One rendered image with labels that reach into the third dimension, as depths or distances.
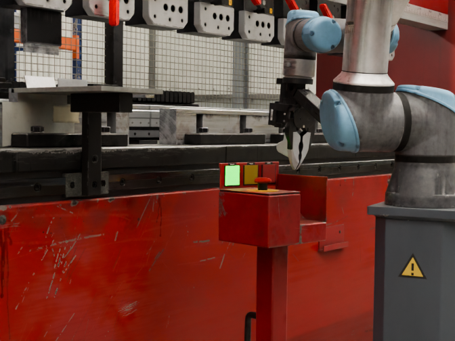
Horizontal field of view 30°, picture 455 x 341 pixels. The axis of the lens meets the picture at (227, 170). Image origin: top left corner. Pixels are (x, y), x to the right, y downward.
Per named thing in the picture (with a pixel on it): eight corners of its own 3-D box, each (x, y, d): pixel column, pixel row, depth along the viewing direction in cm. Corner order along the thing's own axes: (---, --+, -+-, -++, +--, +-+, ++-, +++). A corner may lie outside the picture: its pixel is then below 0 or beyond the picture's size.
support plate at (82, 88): (101, 91, 164) (101, 85, 164) (13, 93, 180) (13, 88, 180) (162, 94, 179) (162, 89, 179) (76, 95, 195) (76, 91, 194)
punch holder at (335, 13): (317, 49, 272) (318, -3, 271) (295, 50, 277) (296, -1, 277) (340, 53, 284) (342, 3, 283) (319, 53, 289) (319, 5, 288)
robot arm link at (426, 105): (468, 155, 162) (470, 84, 161) (404, 155, 159) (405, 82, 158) (437, 153, 174) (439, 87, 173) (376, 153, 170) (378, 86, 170)
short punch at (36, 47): (26, 51, 183) (26, 7, 183) (20, 52, 185) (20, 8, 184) (61, 55, 191) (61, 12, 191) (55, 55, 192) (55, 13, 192)
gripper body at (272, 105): (288, 128, 205) (292, 78, 203) (315, 131, 198) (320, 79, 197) (267, 127, 199) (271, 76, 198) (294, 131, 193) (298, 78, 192)
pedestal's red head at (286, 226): (268, 248, 185) (269, 166, 184) (217, 241, 196) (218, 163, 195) (326, 240, 198) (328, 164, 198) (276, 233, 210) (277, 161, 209)
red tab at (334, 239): (323, 252, 256) (324, 229, 256) (317, 251, 257) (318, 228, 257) (348, 246, 268) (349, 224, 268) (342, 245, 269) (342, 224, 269)
